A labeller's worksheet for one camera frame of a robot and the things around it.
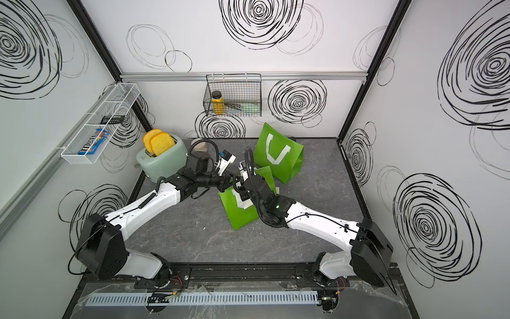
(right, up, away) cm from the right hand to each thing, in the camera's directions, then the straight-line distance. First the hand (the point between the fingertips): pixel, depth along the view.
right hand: (246, 176), depth 76 cm
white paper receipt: (-2, -11, +1) cm, 11 cm away
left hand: (-3, -1, +3) cm, 4 cm away
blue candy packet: (-53, +13, -6) cm, 55 cm away
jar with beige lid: (-27, +13, +33) cm, 44 cm away
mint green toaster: (-37, +6, +18) cm, 41 cm away
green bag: (-3, -16, +1) cm, 17 cm away
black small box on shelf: (-53, +22, +2) cm, 58 cm away
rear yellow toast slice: (-47, +16, +14) cm, 51 cm away
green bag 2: (+16, +8, +14) cm, 23 cm away
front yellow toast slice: (-41, +14, +15) cm, 46 cm away
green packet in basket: (+2, +29, +10) cm, 31 cm away
